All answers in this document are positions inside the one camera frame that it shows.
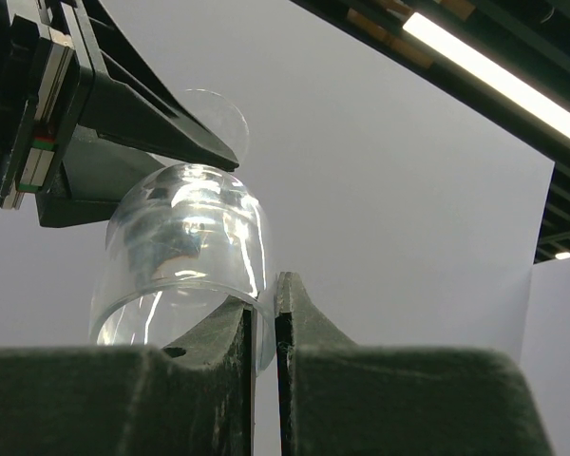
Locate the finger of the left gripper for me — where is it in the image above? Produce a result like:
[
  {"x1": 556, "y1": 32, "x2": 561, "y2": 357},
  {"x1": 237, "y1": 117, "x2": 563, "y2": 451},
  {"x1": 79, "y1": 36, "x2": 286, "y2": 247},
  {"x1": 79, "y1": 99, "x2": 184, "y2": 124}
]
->
[{"x1": 36, "y1": 1, "x2": 239, "y2": 227}]

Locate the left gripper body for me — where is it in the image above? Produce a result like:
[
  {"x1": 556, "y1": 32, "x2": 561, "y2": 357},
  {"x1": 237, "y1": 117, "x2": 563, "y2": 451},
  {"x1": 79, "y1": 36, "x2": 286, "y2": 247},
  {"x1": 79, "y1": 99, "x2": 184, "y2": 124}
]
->
[{"x1": 0, "y1": 1, "x2": 81, "y2": 209}]

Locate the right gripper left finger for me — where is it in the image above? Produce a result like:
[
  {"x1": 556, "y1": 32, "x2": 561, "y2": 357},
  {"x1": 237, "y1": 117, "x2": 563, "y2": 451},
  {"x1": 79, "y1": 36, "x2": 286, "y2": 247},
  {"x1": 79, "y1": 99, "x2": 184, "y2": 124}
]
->
[{"x1": 0, "y1": 298, "x2": 253, "y2": 455}]

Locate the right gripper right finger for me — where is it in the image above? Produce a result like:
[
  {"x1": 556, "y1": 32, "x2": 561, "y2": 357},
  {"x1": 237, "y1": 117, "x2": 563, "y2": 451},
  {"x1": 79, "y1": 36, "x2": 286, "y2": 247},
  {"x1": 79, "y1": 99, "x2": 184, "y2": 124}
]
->
[{"x1": 275, "y1": 272, "x2": 553, "y2": 455}]

